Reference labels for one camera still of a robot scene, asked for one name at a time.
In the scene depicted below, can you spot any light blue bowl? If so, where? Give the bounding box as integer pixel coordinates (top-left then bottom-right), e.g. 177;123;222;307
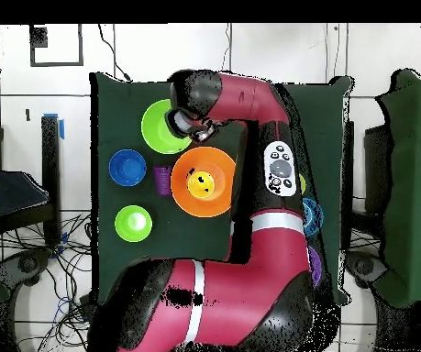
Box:
302;197;325;238

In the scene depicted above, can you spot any small green bowl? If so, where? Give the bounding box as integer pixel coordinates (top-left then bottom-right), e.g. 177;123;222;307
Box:
114;204;153;244

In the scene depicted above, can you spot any black wheeled base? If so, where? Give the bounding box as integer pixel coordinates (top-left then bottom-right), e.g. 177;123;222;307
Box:
0;248;54;292

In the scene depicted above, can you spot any grey wheeled base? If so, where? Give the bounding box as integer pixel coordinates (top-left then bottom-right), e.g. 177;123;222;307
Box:
344;250;390;290

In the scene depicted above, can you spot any thin black floor cable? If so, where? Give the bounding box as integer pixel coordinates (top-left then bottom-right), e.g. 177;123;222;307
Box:
97;23;133;83

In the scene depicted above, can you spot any large purple bowl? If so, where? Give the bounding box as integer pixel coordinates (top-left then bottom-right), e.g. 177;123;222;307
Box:
307;244;324;290

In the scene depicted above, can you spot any black post with blue tape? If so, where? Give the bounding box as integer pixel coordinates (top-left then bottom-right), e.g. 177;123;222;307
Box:
40;113;65;246

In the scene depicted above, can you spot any yellow cup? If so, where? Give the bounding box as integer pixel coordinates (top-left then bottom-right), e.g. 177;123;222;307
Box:
186;170;216;200

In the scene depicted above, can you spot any large orange bowl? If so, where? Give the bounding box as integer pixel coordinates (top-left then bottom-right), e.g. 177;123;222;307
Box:
170;146;238;219

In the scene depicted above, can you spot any dark blue bowl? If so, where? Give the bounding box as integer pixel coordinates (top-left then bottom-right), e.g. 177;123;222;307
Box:
107;148;148;188

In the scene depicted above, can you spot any person's leg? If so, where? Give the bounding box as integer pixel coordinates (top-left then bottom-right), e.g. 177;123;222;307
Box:
0;169;51;226

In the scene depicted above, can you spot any purple cup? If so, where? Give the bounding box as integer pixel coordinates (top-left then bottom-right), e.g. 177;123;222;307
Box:
151;165;172;197

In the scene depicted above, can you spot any dark green table cloth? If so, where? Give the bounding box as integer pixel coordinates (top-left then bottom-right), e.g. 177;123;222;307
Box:
89;71;354;306

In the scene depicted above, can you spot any large green bowl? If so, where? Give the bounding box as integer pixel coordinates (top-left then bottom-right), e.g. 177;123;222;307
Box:
140;98;194;155

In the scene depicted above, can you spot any bundle of floor cables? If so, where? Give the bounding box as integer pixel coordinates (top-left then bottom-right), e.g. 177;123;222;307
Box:
0;190;97;352

